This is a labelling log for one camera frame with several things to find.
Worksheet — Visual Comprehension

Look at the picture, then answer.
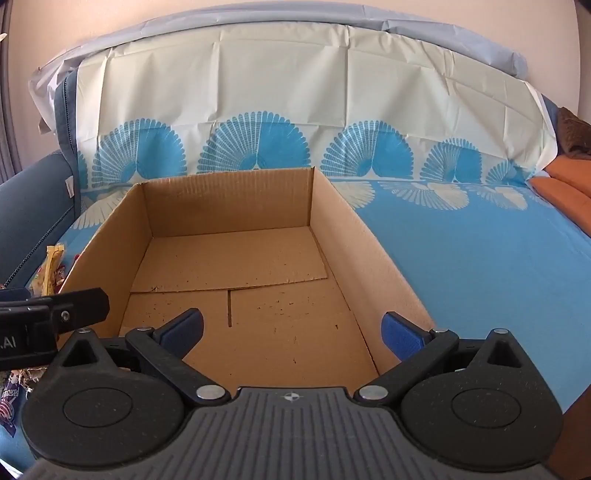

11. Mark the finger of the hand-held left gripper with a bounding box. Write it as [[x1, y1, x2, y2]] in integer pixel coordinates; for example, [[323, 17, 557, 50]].
[[48, 288, 112, 334]]

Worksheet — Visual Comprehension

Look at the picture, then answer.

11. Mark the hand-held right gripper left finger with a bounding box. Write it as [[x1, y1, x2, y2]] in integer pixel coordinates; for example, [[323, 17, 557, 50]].
[[58, 308, 232, 408]]

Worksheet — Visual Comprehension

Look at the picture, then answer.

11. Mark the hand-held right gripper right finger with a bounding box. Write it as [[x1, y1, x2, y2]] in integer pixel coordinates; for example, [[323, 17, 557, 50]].
[[353, 311, 536, 409]]

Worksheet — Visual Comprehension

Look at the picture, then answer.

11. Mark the brown cardboard box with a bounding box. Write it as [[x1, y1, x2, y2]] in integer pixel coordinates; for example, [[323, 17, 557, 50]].
[[58, 167, 437, 377]]

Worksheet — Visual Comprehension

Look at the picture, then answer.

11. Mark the printed snack packet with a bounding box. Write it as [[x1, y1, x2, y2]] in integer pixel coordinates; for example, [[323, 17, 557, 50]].
[[0, 367, 44, 437]]

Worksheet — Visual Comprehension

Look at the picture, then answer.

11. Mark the blue fabric sofa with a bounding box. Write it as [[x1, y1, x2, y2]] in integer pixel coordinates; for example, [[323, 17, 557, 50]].
[[0, 69, 84, 289]]

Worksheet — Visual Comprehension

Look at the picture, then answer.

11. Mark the grey curtain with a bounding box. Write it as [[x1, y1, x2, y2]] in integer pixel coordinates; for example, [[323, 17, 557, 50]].
[[0, 34, 24, 185]]

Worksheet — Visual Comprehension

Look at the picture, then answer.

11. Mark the orange cushion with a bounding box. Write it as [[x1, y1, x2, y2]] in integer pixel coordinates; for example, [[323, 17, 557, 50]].
[[527, 154, 591, 225]]

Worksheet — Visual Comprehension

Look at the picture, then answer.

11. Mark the brown cloth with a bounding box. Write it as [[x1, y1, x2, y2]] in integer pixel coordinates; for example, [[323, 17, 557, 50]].
[[556, 107, 591, 160]]

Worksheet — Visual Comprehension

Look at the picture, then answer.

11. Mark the grey-blue cover sheet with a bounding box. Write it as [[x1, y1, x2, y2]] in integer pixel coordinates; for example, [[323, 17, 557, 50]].
[[28, 7, 529, 134]]

